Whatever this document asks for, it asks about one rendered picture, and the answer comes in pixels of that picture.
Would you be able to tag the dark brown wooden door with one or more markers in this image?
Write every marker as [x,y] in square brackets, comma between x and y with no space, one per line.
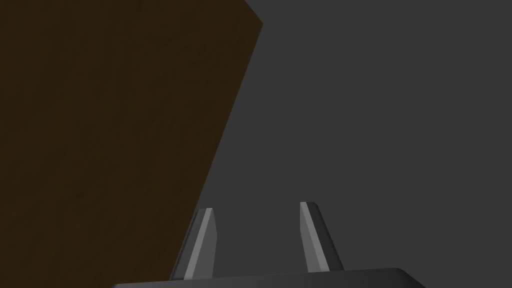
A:
[108,140]

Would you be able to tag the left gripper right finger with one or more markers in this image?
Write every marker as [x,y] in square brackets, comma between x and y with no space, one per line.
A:
[318,244]

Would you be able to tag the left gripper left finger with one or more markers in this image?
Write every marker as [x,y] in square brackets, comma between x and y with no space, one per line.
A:
[199,252]

